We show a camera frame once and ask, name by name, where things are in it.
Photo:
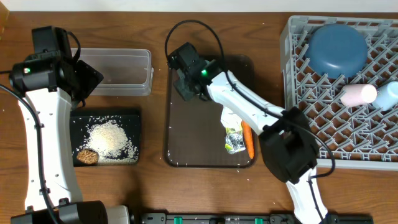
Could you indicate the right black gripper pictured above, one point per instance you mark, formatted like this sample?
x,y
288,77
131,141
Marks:
x,y
182,84

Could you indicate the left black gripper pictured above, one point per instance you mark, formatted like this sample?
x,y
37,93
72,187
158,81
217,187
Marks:
x,y
92,77

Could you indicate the white napkin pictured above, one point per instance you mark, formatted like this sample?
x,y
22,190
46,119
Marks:
x,y
230,120

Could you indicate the pile of white rice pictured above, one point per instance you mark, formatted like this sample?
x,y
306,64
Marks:
x,y
107,140

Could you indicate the foil wrapper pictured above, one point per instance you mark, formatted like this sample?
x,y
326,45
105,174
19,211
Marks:
x,y
234,140

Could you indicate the orange carrot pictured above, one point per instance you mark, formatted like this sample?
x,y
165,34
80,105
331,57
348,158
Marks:
x,y
247,134

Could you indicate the brown food scrap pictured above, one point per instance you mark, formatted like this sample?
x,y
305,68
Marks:
x,y
88,157

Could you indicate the dark blue plate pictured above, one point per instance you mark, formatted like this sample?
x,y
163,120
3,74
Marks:
x,y
337,49

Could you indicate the pink cup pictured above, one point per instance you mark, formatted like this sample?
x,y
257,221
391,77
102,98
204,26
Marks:
x,y
358,94

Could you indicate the light blue cup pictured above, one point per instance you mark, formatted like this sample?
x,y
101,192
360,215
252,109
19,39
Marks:
x,y
386,96

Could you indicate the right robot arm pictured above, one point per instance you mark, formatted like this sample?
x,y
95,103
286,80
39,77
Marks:
x,y
289,148

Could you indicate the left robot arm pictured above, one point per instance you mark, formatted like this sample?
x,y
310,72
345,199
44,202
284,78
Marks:
x,y
48,84

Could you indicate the black waste tray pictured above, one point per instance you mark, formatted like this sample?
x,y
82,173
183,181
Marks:
x,y
130,124

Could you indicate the grey dishwasher rack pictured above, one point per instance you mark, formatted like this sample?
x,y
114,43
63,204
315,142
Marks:
x,y
362,137

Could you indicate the clear plastic bin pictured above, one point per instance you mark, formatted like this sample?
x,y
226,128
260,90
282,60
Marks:
x,y
127,72

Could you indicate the dark brown serving tray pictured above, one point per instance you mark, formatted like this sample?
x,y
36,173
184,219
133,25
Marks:
x,y
194,135

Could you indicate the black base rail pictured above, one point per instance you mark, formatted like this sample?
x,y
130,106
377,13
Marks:
x,y
162,218

